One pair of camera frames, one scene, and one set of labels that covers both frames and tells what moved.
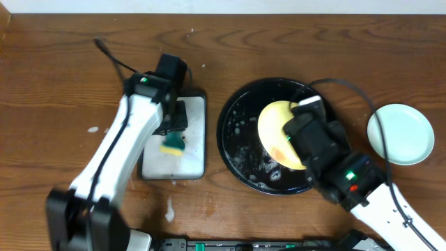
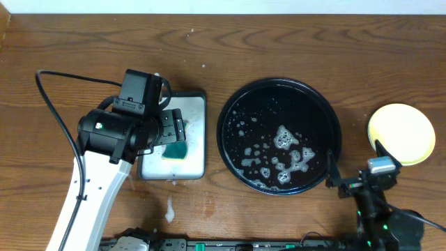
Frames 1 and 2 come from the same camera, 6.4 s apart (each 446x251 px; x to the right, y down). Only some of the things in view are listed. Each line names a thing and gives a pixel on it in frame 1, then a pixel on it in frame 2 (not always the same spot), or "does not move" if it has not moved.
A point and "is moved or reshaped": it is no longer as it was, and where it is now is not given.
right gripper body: (336, 139) → (350, 188)
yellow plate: (272, 118) → (403, 132)
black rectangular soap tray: (152, 164) does not move
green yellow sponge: (173, 144) is moved or reshaped
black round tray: (240, 144) does not move
